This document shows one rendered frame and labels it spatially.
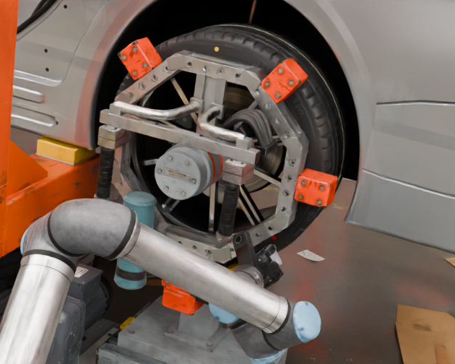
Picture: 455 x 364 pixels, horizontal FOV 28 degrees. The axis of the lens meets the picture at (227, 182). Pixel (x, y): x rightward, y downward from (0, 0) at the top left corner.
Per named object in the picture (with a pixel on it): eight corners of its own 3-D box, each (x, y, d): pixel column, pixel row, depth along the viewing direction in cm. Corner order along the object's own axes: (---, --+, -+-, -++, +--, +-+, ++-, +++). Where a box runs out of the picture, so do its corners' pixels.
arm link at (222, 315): (220, 333, 218) (198, 297, 218) (238, 311, 229) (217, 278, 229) (250, 318, 214) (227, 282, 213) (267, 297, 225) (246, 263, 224)
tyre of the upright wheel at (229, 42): (144, 11, 270) (140, 217, 291) (106, 20, 249) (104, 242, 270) (361, 35, 248) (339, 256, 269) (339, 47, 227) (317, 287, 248)
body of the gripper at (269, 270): (263, 284, 243) (247, 302, 233) (245, 258, 243) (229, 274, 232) (285, 272, 240) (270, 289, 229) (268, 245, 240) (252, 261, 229)
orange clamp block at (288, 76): (285, 99, 235) (310, 76, 231) (276, 105, 228) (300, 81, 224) (267, 79, 236) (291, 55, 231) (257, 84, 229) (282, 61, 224)
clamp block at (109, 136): (131, 141, 232) (133, 122, 230) (114, 150, 224) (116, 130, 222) (113, 136, 234) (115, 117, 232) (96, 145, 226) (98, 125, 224)
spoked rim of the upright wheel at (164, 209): (167, 40, 270) (162, 198, 286) (131, 51, 249) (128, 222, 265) (331, 59, 253) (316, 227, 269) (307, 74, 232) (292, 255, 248)
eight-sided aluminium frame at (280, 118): (285, 272, 248) (321, 81, 229) (277, 282, 242) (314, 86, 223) (110, 219, 265) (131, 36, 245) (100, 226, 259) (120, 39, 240)
